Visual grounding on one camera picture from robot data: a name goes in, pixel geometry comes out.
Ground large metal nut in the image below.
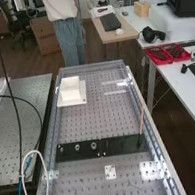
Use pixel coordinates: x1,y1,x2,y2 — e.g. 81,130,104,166
89,141,98,151

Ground medium metal nut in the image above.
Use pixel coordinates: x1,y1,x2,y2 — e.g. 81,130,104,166
73,144,82,153

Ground small white box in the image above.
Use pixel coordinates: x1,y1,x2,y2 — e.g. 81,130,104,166
52,74,89,110

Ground clear box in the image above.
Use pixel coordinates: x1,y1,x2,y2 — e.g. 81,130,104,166
14,52,185,195

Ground thin stick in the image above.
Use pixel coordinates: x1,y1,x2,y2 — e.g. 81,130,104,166
131,107,151,148

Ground black plate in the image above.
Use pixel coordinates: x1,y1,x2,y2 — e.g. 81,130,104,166
54,131,150,166

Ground person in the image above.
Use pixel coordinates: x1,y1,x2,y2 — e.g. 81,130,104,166
41,0,90,70

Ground wooden desk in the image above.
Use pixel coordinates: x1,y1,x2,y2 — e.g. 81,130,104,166
87,1,149,86

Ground white mouse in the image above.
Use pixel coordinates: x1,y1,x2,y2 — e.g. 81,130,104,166
115,27,126,37

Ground red tray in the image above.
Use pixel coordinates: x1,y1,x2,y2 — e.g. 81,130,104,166
163,40,193,65
144,43,175,69

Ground small white square plate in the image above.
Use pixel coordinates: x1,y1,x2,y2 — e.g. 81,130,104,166
103,164,118,181

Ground black laptop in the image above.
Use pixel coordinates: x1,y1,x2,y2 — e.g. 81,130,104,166
98,10,124,33

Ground cardboard box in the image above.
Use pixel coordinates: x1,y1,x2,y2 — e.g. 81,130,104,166
28,14,63,58

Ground black headphones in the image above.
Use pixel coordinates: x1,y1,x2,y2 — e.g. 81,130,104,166
140,23,169,45

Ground white desk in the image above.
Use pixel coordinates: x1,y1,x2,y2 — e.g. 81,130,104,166
118,0,195,54
138,42,195,164

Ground small wooden box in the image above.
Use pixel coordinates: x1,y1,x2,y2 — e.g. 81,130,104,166
133,0,152,21

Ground black office chair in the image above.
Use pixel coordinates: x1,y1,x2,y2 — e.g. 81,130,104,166
0,0,45,53

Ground black bag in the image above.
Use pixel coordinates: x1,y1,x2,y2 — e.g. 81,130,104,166
166,0,195,21

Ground white cable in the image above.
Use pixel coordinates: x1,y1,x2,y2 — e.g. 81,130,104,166
16,147,53,195

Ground blue cable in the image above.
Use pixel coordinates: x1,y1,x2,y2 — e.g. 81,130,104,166
12,159,37,195

